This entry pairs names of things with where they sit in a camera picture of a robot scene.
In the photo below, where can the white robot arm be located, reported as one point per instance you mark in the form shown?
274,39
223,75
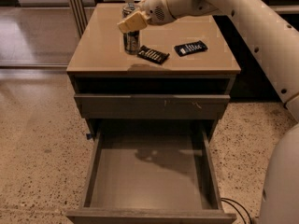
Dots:
275,46

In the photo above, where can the blue silver redbull can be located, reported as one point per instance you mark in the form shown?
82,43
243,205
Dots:
130,40

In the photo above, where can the closed grey top drawer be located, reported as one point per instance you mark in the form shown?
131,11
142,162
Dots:
152,106

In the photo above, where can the black gold snack packet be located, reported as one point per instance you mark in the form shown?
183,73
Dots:
152,55

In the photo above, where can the beige drawer cabinet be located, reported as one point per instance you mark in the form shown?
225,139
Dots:
187,71

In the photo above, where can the small blue floor object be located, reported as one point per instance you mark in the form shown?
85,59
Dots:
89,136

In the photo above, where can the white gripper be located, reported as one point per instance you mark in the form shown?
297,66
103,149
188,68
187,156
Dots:
154,6

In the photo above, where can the open grey middle drawer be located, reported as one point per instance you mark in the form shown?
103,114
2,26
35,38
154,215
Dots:
154,179

